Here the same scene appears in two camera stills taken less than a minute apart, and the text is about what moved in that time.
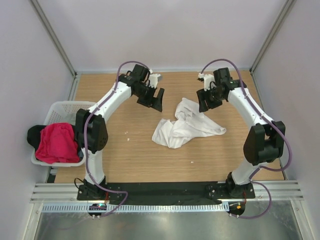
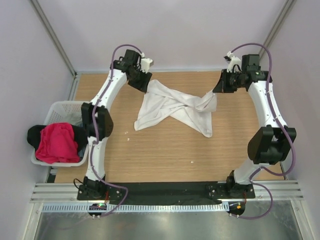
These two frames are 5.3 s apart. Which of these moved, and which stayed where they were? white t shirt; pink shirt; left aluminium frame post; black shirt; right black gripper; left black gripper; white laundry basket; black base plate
Moved: right black gripper; white t shirt; left black gripper
Stayed: black shirt; left aluminium frame post; pink shirt; white laundry basket; black base plate
